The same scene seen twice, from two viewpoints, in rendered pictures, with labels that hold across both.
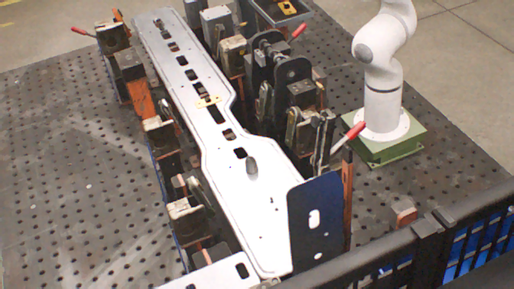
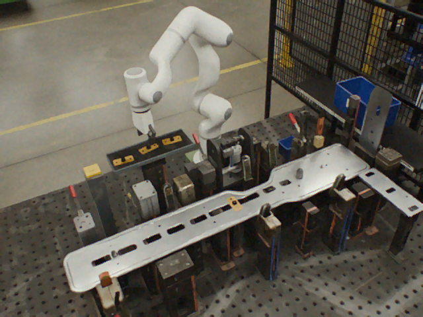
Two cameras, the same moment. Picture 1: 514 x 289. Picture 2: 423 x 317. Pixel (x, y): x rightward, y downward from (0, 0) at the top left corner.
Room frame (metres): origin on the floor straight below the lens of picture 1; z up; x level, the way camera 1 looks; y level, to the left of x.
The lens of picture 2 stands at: (1.55, 1.30, 2.26)
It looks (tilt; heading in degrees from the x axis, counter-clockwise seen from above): 39 degrees down; 262
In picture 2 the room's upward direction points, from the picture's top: 3 degrees counter-clockwise
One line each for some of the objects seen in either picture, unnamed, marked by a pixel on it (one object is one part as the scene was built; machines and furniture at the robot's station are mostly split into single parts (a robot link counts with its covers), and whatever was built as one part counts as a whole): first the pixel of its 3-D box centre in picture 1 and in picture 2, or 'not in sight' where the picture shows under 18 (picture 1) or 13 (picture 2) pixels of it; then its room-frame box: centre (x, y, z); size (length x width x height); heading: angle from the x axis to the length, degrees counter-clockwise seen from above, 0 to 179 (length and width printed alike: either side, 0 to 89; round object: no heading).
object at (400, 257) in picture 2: not in sight; (402, 232); (0.60, 0.29, 0.84); 0.11 x 0.06 x 0.29; 108
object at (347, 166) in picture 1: (346, 218); (316, 150); (0.82, -0.20, 0.95); 0.03 x 0.01 x 0.50; 18
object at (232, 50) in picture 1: (239, 87); (186, 212); (1.51, 0.03, 0.89); 0.13 x 0.11 x 0.38; 108
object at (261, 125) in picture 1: (265, 150); (247, 199); (1.22, -0.03, 0.84); 0.04 x 0.03 x 0.29; 18
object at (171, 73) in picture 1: (204, 99); (231, 207); (1.33, 0.14, 1.00); 1.38 x 0.22 x 0.02; 18
